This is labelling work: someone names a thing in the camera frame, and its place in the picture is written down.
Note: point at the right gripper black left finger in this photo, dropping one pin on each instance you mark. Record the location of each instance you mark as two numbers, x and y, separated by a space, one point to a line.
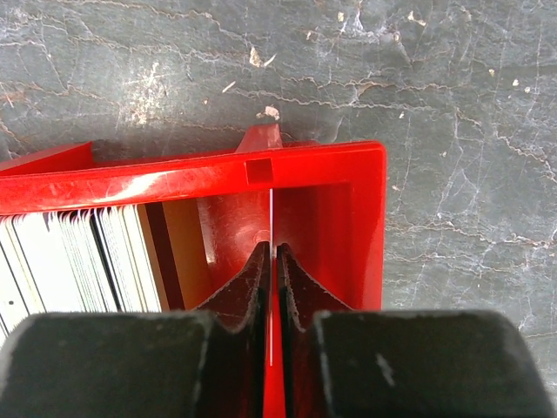
207 362

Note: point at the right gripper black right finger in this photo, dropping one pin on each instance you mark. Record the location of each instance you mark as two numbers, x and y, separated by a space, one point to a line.
341 362

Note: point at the gold credit card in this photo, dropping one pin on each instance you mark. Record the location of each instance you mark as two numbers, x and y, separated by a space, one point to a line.
188 250

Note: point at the grey credit card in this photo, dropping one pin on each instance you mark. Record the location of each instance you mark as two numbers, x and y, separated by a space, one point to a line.
270 314

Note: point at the stack of white cards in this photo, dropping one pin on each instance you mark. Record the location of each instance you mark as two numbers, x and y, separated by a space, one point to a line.
99 260

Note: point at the red plastic bin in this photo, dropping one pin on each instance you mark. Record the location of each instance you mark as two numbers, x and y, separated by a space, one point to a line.
328 207

